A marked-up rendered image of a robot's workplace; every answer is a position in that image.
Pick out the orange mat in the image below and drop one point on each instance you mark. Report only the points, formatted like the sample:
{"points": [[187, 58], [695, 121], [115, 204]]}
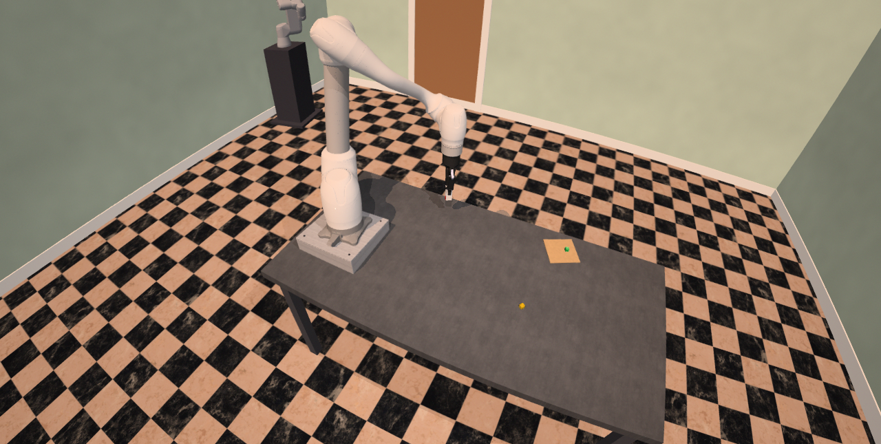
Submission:
{"points": [[556, 253]]}

